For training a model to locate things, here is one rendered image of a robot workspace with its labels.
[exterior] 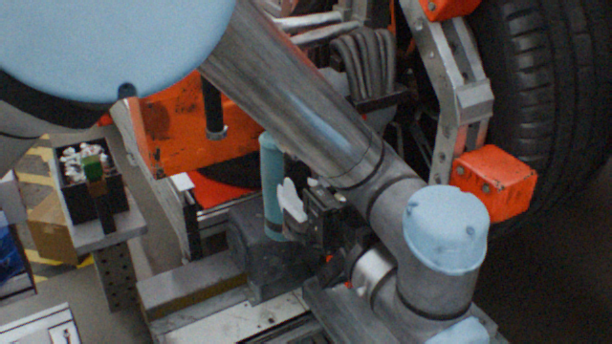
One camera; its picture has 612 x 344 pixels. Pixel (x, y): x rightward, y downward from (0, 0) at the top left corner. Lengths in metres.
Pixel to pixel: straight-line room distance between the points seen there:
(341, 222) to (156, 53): 0.44
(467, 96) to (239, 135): 0.77
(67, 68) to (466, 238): 0.35
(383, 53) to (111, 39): 0.55
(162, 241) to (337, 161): 1.53
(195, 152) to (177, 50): 1.14
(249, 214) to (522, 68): 0.85
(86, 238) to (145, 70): 1.15
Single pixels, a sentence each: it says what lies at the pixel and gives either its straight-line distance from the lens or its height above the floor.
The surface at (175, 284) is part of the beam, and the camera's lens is 1.66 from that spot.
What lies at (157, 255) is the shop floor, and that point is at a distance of 1.96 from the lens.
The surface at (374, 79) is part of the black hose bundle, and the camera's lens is 0.73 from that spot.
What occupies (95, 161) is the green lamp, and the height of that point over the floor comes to 0.66.
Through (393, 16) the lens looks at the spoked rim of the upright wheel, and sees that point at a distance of 1.02.
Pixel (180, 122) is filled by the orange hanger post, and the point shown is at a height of 0.67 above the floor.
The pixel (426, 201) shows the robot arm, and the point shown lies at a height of 1.01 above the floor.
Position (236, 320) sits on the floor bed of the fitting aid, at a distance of 1.61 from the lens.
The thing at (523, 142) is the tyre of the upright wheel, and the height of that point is 0.90.
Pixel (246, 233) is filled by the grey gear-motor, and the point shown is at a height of 0.40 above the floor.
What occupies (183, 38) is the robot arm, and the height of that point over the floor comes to 1.22.
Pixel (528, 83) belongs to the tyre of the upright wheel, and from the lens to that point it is 0.80.
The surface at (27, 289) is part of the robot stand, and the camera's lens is 1.20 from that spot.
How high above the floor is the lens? 1.31
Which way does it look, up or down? 35 degrees down
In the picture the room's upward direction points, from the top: straight up
